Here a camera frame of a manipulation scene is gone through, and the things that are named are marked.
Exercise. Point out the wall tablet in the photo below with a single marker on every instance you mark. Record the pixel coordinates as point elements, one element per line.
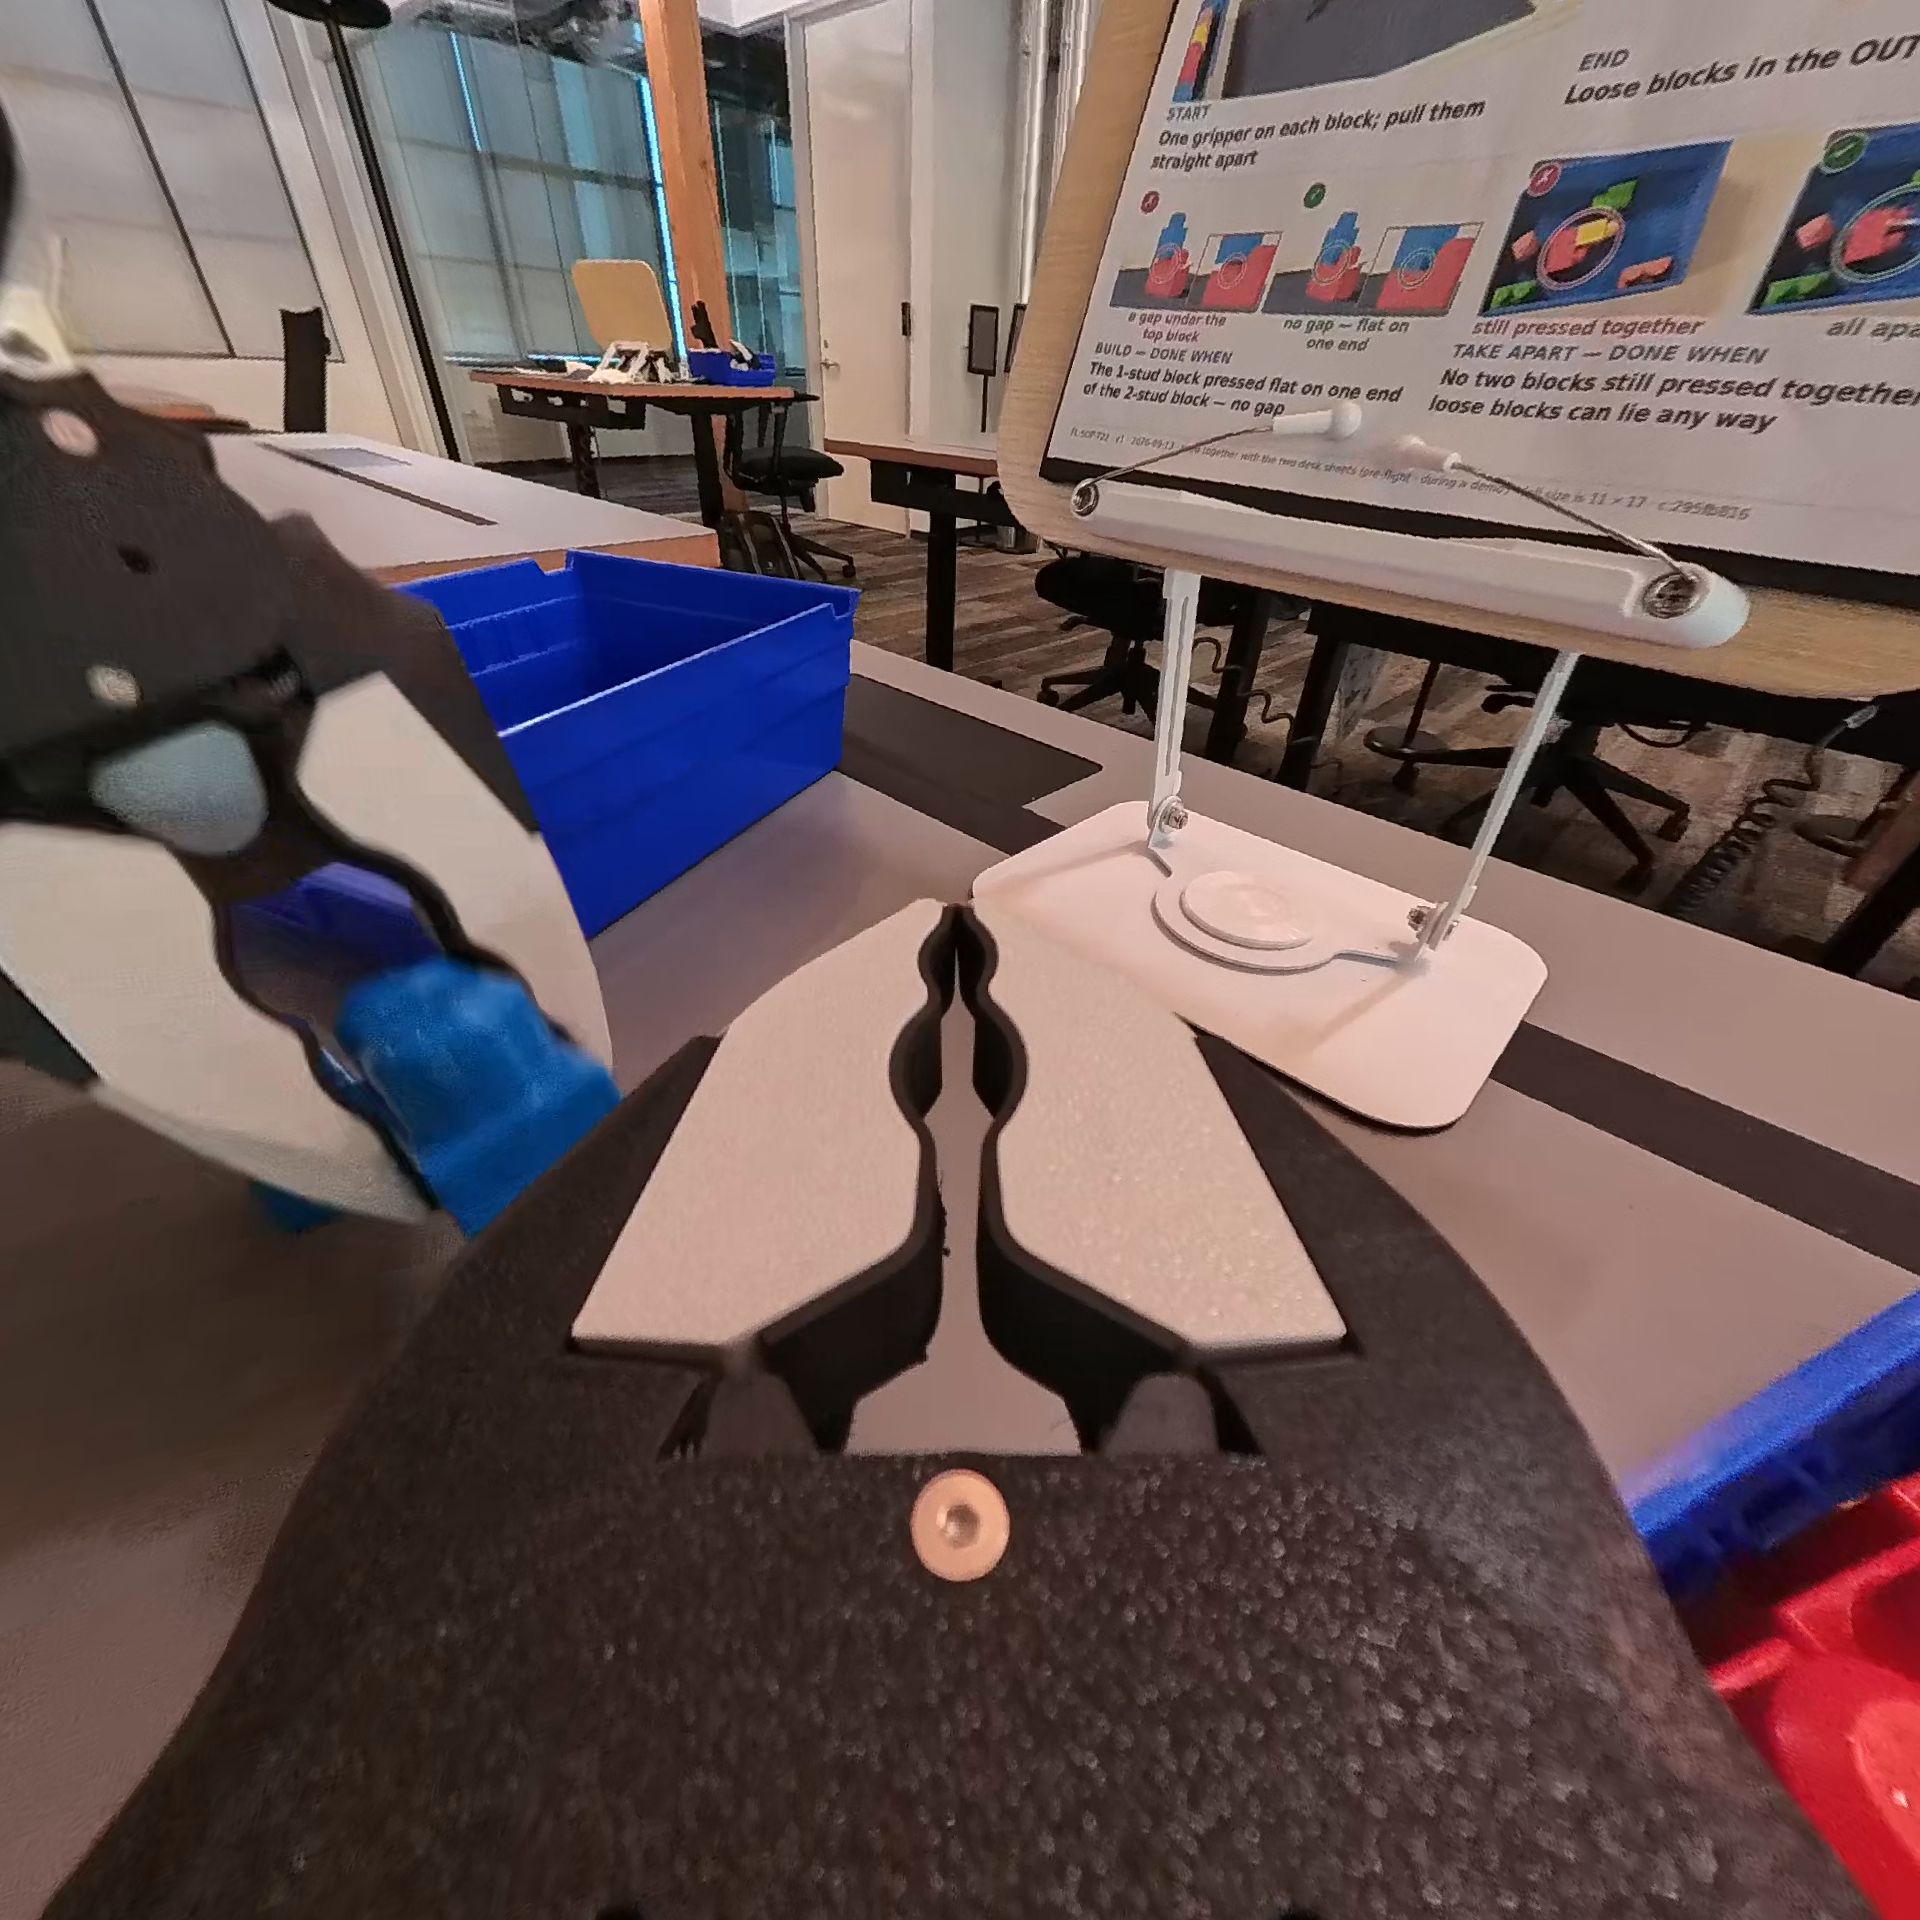
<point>988,342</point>

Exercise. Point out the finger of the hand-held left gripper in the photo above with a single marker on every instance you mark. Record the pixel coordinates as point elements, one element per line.
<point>107,960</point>
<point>451,811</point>

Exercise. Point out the far wooden board stand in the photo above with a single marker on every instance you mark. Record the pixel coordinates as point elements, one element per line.
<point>618,307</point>

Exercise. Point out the wooden post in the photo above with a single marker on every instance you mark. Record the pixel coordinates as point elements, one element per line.
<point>684,152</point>

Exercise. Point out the far wooden desk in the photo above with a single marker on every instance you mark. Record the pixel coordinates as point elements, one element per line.
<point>645,392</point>

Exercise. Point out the blue mega block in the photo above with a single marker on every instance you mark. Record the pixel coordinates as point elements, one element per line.
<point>480,1094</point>

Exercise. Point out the wooden desk with black legs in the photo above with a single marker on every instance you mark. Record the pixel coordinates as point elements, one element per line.
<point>899,453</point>

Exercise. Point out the black chair back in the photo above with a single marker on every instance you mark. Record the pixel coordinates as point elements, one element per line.
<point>304,367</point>

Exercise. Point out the blue bin with block pile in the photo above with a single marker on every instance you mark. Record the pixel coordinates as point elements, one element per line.
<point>674,750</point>

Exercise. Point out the blue bin for built steps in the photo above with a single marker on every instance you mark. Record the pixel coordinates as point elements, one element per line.
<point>1770,1442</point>

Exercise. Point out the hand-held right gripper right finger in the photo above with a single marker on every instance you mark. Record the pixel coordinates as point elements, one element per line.
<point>1154,1171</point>

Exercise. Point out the instruction sheet on white stand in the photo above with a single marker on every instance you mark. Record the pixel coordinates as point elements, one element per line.
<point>1351,1021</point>

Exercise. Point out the cluster of built block steps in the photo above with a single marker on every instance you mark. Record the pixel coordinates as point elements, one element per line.
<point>1846,1724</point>

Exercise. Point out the black office chair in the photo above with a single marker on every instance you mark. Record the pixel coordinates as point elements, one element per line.
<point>1096,593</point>
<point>1574,765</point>
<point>783,466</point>

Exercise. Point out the small far blue bin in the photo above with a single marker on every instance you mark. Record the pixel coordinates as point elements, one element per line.
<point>734,364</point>

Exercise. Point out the printed instruction sheet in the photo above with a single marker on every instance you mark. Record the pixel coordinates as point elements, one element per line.
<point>1499,227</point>

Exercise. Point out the black backpack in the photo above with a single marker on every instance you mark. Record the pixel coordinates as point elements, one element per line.
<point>759,546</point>

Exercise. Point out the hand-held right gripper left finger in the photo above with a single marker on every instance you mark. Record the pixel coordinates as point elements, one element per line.
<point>748,1171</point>

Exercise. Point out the white door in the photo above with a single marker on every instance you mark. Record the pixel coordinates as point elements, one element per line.
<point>856,302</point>

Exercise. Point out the black floor lamp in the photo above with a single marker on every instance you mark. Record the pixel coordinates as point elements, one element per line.
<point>337,10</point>

